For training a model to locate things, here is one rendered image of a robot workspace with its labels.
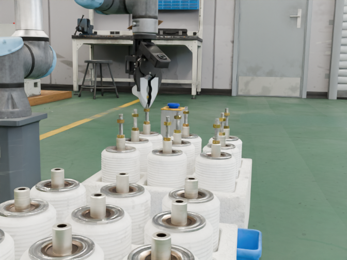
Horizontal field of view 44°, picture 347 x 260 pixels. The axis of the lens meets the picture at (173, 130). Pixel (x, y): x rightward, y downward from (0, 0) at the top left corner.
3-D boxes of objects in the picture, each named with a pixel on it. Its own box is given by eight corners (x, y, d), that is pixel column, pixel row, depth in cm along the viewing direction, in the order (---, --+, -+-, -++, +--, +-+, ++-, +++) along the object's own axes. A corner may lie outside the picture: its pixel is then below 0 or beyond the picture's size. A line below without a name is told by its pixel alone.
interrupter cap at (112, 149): (142, 150, 107) (142, 147, 107) (122, 155, 101) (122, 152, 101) (119, 146, 111) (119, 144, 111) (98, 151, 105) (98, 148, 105)
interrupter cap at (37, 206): (-16, 217, 61) (-17, 212, 61) (13, 200, 68) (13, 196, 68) (33, 221, 59) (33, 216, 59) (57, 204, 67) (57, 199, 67)
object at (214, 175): (240, 228, 104) (244, 156, 101) (216, 240, 97) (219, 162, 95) (210, 218, 111) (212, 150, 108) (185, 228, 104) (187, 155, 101)
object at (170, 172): (192, 223, 107) (194, 152, 104) (167, 234, 100) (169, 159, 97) (164, 214, 113) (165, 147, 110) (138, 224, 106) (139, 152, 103)
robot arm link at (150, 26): (163, 19, 124) (139, 17, 119) (162, 35, 125) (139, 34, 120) (148, 21, 130) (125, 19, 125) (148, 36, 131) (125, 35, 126)
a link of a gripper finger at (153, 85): (147, 104, 134) (146, 75, 132) (158, 107, 129) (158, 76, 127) (139, 106, 132) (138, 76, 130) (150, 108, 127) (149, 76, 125)
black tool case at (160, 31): (155, 38, 571) (155, 30, 570) (186, 38, 571) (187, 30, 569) (153, 36, 538) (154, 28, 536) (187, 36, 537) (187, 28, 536)
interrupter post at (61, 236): (48, 256, 49) (47, 228, 49) (57, 247, 52) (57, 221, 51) (67, 258, 49) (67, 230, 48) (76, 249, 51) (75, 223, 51)
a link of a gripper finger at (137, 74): (145, 91, 127) (146, 62, 126) (148, 91, 126) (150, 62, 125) (131, 91, 124) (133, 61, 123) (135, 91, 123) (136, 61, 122)
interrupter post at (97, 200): (87, 219, 61) (87, 196, 60) (93, 213, 63) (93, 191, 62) (103, 220, 60) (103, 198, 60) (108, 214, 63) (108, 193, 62)
